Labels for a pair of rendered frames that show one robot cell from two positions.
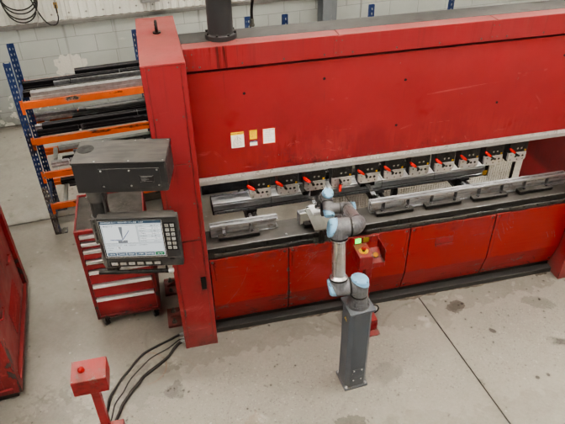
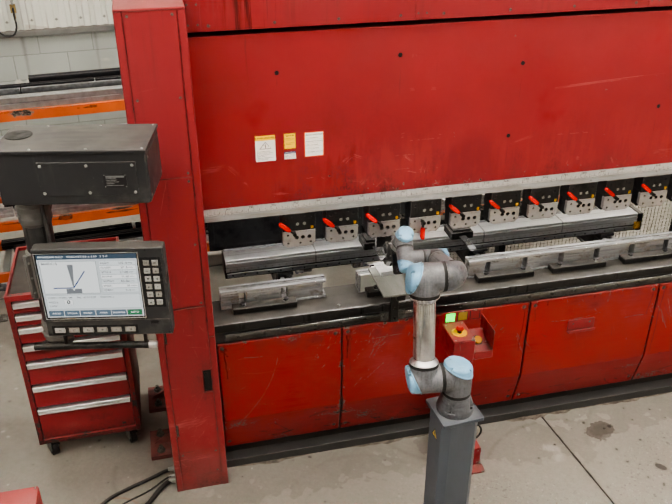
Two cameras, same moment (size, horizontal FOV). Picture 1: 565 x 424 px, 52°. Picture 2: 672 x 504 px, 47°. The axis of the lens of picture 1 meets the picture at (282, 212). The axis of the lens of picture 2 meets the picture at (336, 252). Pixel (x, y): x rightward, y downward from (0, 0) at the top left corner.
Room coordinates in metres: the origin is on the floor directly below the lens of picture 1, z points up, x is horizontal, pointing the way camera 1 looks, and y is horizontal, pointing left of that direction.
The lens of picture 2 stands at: (0.26, 0.03, 2.87)
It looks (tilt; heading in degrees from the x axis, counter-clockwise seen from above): 29 degrees down; 359
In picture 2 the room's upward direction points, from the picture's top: straight up
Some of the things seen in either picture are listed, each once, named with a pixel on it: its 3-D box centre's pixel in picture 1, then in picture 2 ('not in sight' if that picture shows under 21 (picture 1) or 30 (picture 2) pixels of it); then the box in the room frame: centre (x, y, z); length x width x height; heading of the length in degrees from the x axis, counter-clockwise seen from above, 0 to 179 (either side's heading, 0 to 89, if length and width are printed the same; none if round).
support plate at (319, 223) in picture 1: (321, 218); (394, 280); (3.36, -0.28, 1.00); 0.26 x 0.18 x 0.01; 13
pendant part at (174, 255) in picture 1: (142, 236); (107, 285); (2.64, 0.82, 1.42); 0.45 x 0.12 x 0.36; 91
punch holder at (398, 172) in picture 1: (392, 166); (501, 203); (3.63, -0.81, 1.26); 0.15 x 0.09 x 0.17; 103
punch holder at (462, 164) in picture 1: (467, 156); (613, 191); (3.76, -1.40, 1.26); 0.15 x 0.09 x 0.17; 103
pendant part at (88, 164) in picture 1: (133, 213); (94, 247); (2.73, 0.87, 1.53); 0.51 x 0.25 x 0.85; 91
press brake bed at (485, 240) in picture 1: (393, 256); (501, 349); (3.61, -0.90, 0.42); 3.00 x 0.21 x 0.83; 103
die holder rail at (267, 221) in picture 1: (244, 225); (273, 291); (3.39, 0.28, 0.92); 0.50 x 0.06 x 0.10; 103
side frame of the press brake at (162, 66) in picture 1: (180, 194); (174, 242); (3.46, 0.74, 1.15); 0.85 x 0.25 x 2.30; 13
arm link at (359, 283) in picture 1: (358, 284); (456, 375); (2.72, -0.48, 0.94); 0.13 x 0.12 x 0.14; 96
